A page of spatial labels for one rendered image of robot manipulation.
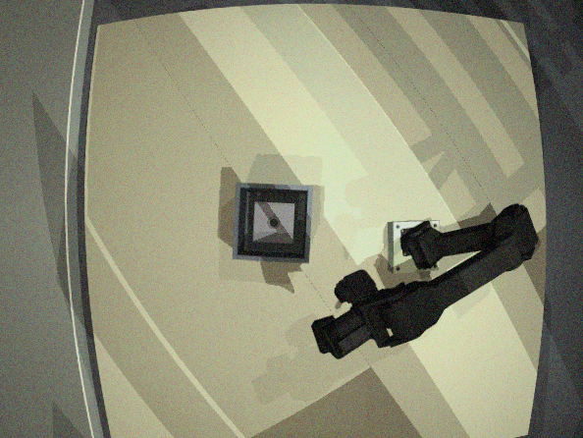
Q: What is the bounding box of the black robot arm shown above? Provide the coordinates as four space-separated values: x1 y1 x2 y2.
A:
319 203 538 359

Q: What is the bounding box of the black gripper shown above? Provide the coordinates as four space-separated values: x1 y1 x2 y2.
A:
311 301 365 354

